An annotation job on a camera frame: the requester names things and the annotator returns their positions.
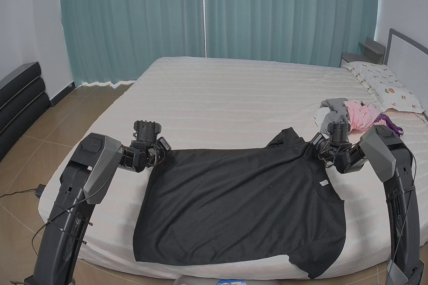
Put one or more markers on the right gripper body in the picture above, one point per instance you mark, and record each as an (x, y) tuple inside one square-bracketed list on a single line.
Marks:
[(323, 145)]

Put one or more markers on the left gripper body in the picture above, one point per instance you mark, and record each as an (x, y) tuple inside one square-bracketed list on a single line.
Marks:
[(162, 148)]

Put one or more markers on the black T-shirt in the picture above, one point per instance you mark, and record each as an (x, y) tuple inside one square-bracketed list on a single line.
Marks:
[(234, 210)]

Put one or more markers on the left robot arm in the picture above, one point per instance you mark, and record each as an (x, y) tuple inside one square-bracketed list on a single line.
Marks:
[(93, 160)]

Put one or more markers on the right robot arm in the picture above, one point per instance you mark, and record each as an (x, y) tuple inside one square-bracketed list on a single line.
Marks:
[(384, 153)]

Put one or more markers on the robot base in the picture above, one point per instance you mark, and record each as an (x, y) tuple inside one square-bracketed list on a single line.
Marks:
[(224, 281)]

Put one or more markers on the bed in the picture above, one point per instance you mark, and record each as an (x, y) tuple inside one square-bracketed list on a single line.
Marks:
[(234, 100)]

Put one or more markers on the white garment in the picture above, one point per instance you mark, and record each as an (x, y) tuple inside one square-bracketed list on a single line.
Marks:
[(319, 116)]

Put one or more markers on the grey garment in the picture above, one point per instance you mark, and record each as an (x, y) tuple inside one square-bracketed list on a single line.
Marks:
[(336, 113)]

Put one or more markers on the pink garment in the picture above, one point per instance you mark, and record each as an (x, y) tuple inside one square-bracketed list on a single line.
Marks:
[(361, 113)]

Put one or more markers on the purple garment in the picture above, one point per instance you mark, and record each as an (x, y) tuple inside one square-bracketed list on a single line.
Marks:
[(391, 125)]

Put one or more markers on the white printed pillow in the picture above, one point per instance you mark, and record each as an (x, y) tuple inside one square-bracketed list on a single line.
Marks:
[(384, 86)]

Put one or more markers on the grey bedside table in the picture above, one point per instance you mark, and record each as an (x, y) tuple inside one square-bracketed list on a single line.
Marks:
[(364, 51)]

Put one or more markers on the black power adapter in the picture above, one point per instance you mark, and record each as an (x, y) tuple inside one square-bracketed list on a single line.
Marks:
[(40, 191)]

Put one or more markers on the blue-green curtain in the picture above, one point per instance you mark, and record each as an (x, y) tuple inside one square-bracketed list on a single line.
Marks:
[(133, 9), (291, 3)]

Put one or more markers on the black chest of drawers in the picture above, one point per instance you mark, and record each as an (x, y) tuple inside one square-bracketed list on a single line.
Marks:
[(20, 100)]

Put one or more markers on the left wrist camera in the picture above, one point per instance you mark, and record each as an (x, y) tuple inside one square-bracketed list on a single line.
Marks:
[(157, 129)]

